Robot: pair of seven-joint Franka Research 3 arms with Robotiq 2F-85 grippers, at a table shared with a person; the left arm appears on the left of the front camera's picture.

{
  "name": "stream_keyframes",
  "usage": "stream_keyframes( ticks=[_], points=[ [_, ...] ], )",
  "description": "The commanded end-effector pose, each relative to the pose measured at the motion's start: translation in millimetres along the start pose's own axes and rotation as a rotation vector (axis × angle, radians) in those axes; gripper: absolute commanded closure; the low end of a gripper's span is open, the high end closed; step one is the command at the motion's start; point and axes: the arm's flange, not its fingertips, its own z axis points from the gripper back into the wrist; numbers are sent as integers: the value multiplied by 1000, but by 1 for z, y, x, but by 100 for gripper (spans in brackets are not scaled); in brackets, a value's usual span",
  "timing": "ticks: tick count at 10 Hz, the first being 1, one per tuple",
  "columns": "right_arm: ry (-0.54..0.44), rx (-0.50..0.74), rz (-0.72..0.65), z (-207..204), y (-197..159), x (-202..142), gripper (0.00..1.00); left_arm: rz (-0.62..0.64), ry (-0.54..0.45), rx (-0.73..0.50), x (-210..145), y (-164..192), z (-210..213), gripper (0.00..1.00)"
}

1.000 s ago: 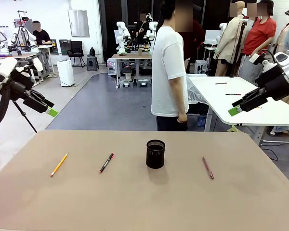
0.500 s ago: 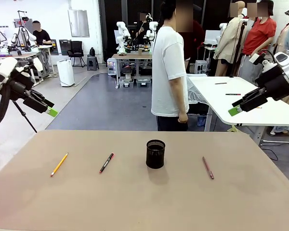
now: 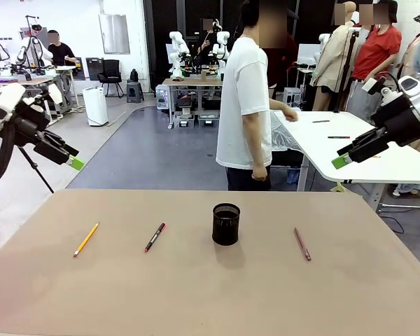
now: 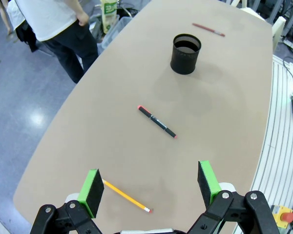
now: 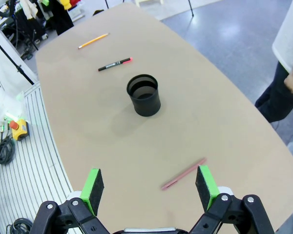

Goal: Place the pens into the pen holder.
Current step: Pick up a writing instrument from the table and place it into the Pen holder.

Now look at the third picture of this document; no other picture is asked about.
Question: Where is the white background desk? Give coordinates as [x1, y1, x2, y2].
[20, 64, 81, 122]

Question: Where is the black tall tripod stand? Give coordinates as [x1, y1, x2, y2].
[332, 30, 361, 114]

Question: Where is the black office chair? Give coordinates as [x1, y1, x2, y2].
[97, 59, 125, 99]

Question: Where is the person's right hand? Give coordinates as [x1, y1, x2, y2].
[251, 164, 270, 183]

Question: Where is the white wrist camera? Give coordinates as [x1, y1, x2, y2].
[361, 77, 386, 96]
[47, 83, 63, 105]

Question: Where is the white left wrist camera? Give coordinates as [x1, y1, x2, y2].
[47, 83, 63, 105]

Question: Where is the white background robot with red light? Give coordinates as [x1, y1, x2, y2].
[16, 14, 54, 75]

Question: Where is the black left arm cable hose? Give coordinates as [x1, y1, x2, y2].
[0, 118, 18, 192]

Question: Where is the person in white t-shirt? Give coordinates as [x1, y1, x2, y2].
[215, 0, 300, 192]

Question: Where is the brown background work table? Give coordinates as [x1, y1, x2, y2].
[161, 77, 225, 130]

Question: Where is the white air purifier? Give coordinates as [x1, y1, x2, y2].
[82, 87, 110, 127]

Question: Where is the mannequin in dark red top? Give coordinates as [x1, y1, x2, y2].
[264, 34, 299, 99]

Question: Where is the figure in red shirt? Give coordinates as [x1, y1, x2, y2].
[345, 0, 403, 124]

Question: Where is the mannequin with bucket hat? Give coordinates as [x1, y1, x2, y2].
[397, 6, 420, 85]

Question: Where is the black red marker pen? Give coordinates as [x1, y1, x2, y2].
[143, 221, 167, 253]

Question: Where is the person in black shirt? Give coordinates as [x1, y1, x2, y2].
[46, 29, 77, 67]

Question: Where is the black mesh pen holder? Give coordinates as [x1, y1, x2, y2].
[211, 203, 242, 246]

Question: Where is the person's right forearm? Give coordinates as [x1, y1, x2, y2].
[242, 112, 271, 169]

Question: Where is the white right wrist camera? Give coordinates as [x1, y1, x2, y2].
[361, 77, 386, 96]

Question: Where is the clear plastic sheet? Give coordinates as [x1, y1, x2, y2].
[269, 109, 306, 153]

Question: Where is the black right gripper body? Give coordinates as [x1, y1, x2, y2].
[370, 93, 420, 148]

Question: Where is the dark red pen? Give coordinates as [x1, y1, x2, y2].
[293, 227, 313, 263]

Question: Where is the person's left hand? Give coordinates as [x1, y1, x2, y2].
[282, 107, 300, 123]

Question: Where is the mannequin in beige coat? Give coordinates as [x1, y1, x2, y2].
[309, 1, 358, 113]

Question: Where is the grey wall panel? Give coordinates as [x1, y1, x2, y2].
[98, 13, 131, 55]

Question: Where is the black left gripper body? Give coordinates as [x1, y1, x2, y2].
[9, 103, 68, 152]

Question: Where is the yellow pencil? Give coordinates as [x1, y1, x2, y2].
[73, 221, 100, 258]

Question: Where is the person's left forearm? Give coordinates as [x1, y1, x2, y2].
[268, 98, 288, 113]

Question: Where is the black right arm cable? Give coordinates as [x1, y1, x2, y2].
[377, 71, 403, 89]

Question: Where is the grey plastic stool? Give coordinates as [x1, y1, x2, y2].
[126, 79, 146, 104]

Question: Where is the lit computer case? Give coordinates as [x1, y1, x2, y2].
[155, 85, 172, 110]

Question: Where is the black floor cable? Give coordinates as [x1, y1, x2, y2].
[379, 211, 407, 235]

